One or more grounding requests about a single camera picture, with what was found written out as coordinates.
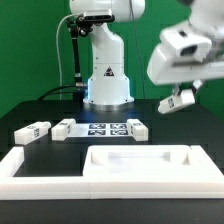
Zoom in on white U-shaped frame fence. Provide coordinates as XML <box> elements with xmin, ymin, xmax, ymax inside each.
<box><xmin>0</xmin><ymin>147</ymin><xmax>224</xmax><ymax>200</ymax></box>

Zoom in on black camera on stand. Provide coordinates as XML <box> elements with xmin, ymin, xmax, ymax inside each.
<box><xmin>75</xmin><ymin>9</ymin><xmax>115</xmax><ymax>37</ymax></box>

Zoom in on black cables at base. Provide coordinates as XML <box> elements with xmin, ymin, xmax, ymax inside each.
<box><xmin>37</xmin><ymin>84</ymin><xmax>88</xmax><ymax>102</ymax></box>

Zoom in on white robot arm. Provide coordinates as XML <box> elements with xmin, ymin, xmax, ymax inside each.
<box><xmin>70</xmin><ymin>0</ymin><xmax>224</xmax><ymax>114</ymax></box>

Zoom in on white cable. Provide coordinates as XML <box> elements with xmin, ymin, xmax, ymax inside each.
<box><xmin>55</xmin><ymin>13</ymin><xmax>83</xmax><ymax>100</ymax></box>

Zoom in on white desk top tray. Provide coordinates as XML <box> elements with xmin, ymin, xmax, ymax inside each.
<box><xmin>82</xmin><ymin>144</ymin><xmax>212</xmax><ymax>178</ymax></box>

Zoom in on black camera stand pole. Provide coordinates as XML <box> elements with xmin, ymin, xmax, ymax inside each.
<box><xmin>66</xmin><ymin>18</ymin><xmax>82</xmax><ymax>87</ymax></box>

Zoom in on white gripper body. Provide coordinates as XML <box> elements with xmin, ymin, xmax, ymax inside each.
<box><xmin>146</xmin><ymin>43</ymin><xmax>224</xmax><ymax>86</ymax></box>

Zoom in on sheet with fiducial markers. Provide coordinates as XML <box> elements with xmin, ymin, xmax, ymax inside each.
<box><xmin>69</xmin><ymin>123</ymin><xmax>129</xmax><ymax>137</ymax></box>

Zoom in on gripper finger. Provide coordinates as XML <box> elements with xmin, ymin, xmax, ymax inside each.
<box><xmin>191</xmin><ymin>80</ymin><xmax>203</xmax><ymax>94</ymax></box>
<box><xmin>172</xmin><ymin>84</ymin><xmax>181</xmax><ymax>96</ymax></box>

